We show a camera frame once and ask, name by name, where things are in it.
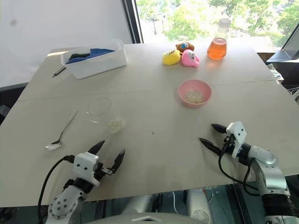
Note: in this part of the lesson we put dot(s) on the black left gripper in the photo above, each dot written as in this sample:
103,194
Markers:
101,171

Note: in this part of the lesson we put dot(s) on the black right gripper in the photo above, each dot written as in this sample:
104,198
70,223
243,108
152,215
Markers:
227,143

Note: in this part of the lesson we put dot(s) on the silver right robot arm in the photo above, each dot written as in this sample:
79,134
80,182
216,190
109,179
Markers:
268,168

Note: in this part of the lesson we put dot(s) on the clear glass cup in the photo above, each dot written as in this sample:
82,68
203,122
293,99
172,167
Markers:
93,116

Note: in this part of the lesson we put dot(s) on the silver metal spoon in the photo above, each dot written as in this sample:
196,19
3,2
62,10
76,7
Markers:
53,146

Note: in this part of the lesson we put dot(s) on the pink bowl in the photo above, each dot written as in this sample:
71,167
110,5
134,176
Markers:
187,86

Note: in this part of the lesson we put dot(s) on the pink plush toy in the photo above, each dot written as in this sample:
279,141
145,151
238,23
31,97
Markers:
189,58

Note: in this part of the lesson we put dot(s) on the glass flask with orange liquid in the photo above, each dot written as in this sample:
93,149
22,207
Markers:
217,50

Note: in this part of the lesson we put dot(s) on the white plastic bin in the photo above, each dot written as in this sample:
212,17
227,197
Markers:
98,66

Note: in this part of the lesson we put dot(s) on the yellow plush toy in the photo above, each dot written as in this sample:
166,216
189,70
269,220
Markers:
171,58

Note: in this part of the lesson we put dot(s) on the brown plush toy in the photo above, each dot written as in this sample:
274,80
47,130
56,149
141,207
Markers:
184,46

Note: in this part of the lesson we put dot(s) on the dark pen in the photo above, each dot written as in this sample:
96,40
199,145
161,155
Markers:
59,72

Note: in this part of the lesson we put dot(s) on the blue cloth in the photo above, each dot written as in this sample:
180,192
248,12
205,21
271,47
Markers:
98,52

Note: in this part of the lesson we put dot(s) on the black chair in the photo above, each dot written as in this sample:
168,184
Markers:
9,93

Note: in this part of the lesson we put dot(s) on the dark open laptop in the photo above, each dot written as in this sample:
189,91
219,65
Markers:
292,46

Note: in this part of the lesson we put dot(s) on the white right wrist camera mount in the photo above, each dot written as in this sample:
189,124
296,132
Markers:
238,135

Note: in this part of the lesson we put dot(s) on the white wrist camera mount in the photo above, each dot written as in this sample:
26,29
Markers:
85,164
238,135

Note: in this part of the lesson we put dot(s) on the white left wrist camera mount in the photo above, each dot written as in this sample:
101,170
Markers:
85,164

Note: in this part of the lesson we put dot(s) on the dark window frame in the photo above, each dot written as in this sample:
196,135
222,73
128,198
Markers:
132,21

